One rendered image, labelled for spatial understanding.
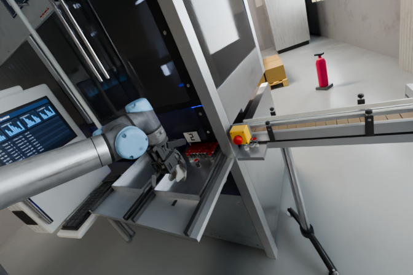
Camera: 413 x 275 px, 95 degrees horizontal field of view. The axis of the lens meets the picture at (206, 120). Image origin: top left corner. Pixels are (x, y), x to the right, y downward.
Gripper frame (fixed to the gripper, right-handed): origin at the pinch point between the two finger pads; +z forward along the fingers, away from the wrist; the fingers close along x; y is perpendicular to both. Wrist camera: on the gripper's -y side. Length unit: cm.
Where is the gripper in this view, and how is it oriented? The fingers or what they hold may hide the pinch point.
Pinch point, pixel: (183, 176)
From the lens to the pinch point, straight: 80.2
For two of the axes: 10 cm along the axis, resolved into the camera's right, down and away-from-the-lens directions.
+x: 8.4, -1.2, -5.3
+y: -4.0, 5.2, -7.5
